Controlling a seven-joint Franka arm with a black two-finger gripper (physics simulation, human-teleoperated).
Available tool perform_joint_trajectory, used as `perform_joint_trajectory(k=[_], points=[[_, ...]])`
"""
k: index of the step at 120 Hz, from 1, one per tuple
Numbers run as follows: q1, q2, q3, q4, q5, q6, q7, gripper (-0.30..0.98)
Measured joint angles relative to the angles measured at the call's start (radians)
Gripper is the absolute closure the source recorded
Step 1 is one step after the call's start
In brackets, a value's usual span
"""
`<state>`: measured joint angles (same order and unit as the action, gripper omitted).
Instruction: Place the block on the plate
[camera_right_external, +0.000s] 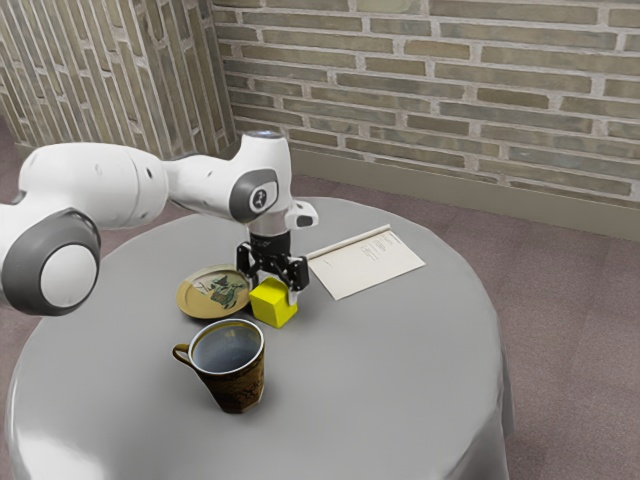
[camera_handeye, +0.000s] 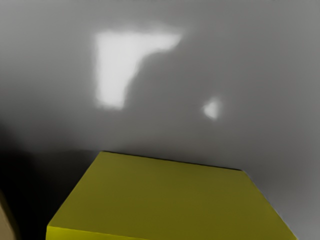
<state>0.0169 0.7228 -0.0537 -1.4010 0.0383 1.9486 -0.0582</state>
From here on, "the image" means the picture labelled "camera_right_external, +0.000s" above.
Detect gold decorated plate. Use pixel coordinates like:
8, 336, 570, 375
175, 264, 253, 320

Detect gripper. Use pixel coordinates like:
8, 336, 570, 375
235, 231, 309, 306

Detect brown cup with handle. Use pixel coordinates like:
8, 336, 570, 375
172, 318, 266, 415

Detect yellow block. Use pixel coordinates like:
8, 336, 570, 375
249, 276, 300, 330

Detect white paper booklet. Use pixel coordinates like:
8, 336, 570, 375
304, 224, 427, 302

